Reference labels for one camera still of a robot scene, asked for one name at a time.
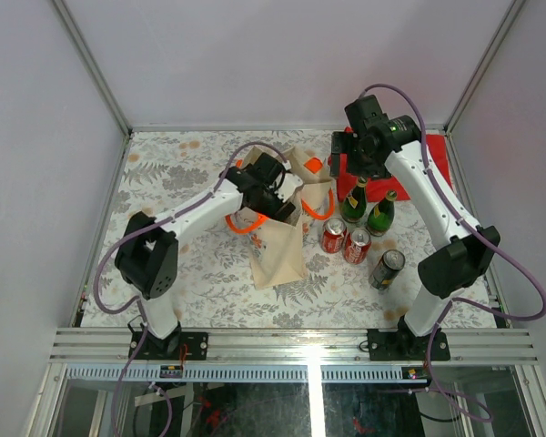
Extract green glass bottle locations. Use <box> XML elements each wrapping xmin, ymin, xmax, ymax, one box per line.
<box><xmin>366</xmin><ymin>190</ymin><xmax>398</xmax><ymax>237</ymax></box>
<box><xmin>340</xmin><ymin>177</ymin><xmax>368</xmax><ymax>223</ymax></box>

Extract beige canvas bag orange handles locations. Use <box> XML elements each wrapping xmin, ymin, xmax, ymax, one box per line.
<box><xmin>226</xmin><ymin>147</ymin><xmax>336</xmax><ymax>290</ymax></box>

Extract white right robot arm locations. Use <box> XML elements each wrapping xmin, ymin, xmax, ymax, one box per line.
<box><xmin>329</xmin><ymin>95</ymin><xmax>500</xmax><ymax>360</ymax></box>

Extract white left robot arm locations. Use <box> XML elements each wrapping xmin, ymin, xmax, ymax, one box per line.
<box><xmin>115</xmin><ymin>153</ymin><xmax>304</xmax><ymax>360</ymax></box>

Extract red cloth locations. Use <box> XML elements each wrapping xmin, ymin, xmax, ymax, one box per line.
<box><xmin>336</xmin><ymin>134</ymin><xmax>451</xmax><ymax>202</ymax></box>

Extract red cola can left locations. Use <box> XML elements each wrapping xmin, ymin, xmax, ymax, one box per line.
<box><xmin>321</xmin><ymin>217</ymin><xmax>347</xmax><ymax>254</ymax></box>

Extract red cola can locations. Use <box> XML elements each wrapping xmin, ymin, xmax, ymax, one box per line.
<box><xmin>343</xmin><ymin>228</ymin><xmax>371</xmax><ymax>264</ymax></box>
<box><xmin>321</xmin><ymin>217</ymin><xmax>347</xmax><ymax>254</ymax></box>

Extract red cola can right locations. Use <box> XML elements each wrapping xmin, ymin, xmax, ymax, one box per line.
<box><xmin>343</xmin><ymin>228</ymin><xmax>371</xmax><ymax>264</ymax></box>

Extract black energy drink can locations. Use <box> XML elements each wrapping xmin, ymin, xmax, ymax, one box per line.
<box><xmin>370</xmin><ymin>249</ymin><xmax>406</xmax><ymax>290</ymax></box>

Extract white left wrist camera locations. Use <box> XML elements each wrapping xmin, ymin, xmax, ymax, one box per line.
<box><xmin>276</xmin><ymin>172</ymin><xmax>304</xmax><ymax>202</ymax></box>

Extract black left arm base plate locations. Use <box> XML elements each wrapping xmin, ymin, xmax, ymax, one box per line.
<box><xmin>129</xmin><ymin>331</ymin><xmax>209</xmax><ymax>361</ymax></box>

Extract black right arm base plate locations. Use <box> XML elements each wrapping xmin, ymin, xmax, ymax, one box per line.
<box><xmin>367</xmin><ymin>329</ymin><xmax>450</xmax><ymax>361</ymax></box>

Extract aluminium front rail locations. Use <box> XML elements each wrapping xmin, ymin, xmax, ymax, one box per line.
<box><xmin>49</xmin><ymin>328</ymin><xmax>539</xmax><ymax>366</ymax></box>

